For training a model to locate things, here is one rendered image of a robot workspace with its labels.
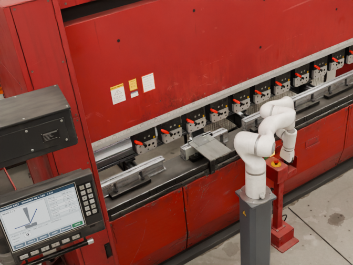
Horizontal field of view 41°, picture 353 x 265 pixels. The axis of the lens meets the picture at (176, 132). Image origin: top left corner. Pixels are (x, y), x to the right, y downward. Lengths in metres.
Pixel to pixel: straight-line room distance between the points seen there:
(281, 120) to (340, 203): 1.70
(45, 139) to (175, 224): 1.66
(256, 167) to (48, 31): 1.32
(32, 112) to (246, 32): 1.70
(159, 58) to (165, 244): 1.41
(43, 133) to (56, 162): 0.58
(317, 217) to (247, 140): 1.76
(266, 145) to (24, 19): 1.37
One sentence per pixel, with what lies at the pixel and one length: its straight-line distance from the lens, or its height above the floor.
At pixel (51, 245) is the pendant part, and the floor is 1.28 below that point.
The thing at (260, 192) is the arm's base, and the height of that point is 1.06.
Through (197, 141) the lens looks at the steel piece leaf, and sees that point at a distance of 3.32.
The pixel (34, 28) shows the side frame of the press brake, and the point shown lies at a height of 2.17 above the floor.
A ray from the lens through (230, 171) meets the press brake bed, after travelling 3.52.
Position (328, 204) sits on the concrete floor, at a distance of 4.35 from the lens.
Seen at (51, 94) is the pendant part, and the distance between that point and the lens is 2.13.
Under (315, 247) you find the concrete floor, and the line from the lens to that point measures 3.96.
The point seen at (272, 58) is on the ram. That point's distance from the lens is 3.49.
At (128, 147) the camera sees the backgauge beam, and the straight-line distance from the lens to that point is 3.38.
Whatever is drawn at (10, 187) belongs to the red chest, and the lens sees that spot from 3.31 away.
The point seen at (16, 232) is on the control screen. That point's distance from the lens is 2.27.
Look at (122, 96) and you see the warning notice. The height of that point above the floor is 1.56.
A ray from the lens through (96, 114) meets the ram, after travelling 2.80.
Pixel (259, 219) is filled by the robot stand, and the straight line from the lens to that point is 2.89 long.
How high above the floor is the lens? 2.88
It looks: 33 degrees down
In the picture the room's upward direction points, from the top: 6 degrees counter-clockwise
